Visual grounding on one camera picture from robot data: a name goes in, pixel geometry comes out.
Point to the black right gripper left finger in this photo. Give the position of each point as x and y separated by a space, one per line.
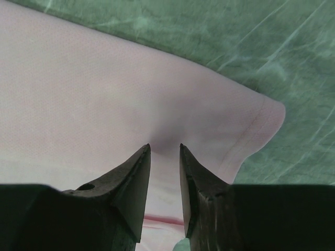
103 214

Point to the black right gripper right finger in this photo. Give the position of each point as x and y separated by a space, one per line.
220 216

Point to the pink t shirt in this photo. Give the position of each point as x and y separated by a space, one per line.
76 103

